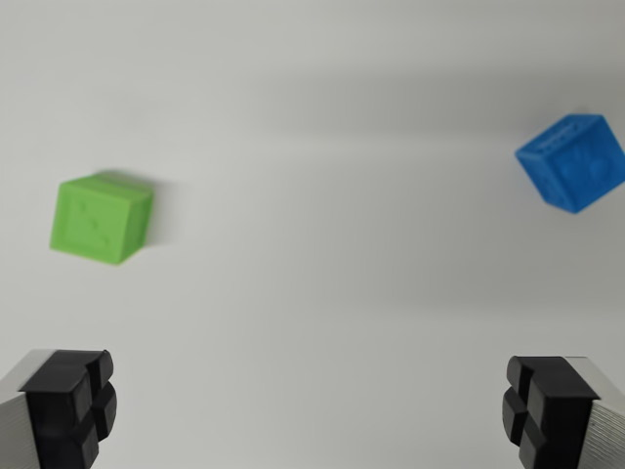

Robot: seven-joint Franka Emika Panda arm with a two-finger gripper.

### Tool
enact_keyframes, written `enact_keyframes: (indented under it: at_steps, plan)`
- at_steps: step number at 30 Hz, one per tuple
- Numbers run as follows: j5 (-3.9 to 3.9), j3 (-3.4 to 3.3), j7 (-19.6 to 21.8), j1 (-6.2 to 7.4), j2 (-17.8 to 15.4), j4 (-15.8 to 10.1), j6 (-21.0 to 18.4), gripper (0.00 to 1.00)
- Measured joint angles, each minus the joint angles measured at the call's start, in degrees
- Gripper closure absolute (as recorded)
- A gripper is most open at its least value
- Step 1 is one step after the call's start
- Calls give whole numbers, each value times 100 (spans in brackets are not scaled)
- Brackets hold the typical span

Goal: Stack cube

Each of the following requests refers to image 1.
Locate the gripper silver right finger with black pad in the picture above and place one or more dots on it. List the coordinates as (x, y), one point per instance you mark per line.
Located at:
(556, 410)

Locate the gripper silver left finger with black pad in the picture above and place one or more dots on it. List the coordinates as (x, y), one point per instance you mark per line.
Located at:
(58, 405)

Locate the blue soft toy cube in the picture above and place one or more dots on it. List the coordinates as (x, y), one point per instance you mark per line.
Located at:
(576, 161)

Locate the green soft toy cube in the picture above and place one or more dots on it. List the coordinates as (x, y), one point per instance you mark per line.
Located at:
(100, 220)

